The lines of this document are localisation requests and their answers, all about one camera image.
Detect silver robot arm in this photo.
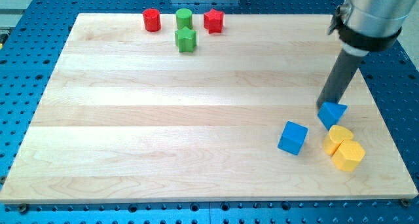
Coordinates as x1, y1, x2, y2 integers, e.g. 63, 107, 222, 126
328, 0, 417, 57

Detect green star block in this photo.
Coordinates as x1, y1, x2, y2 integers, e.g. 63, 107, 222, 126
175, 26, 197, 52

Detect red star block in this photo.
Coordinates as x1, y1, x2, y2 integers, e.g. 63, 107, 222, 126
204, 9, 225, 34

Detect blue triangle block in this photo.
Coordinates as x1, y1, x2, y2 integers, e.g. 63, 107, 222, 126
318, 102, 348, 130

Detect light wooden board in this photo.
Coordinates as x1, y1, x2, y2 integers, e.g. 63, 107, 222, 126
1, 13, 418, 204

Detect blue cube block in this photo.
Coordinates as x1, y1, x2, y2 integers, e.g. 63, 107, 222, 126
278, 121, 308, 155

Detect green cylinder block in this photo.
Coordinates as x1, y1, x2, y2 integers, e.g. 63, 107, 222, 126
175, 8, 193, 29

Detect red cylinder block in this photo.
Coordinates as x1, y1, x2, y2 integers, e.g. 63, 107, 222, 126
142, 9, 161, 32

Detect yellow heart block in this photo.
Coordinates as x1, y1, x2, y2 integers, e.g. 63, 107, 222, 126
323, 125, 354, 155

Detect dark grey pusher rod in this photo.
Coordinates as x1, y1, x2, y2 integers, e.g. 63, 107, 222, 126
316, 49, 368, 109

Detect yellow hexagon block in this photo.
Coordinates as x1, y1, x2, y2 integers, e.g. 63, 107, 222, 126
331, 140, 365, 172

